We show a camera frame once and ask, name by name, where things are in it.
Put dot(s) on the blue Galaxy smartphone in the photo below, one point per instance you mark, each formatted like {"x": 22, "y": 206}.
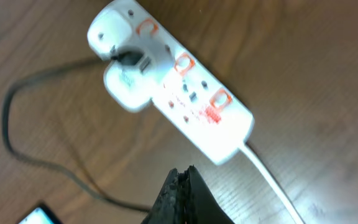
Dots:
{"x": 40, "y": 213}

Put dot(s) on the white power strip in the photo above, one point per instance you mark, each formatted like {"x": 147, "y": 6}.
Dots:
{"x": 189, "y": 95}

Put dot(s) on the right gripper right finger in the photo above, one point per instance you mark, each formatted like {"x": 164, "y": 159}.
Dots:
{"x": 200, "y": 205}

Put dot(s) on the white USB charger adapter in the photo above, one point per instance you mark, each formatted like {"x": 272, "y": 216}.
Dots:
{"x": 135, "y": 73}

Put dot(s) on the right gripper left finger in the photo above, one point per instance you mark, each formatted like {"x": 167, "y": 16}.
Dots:
{"x": 169, "y": 205}

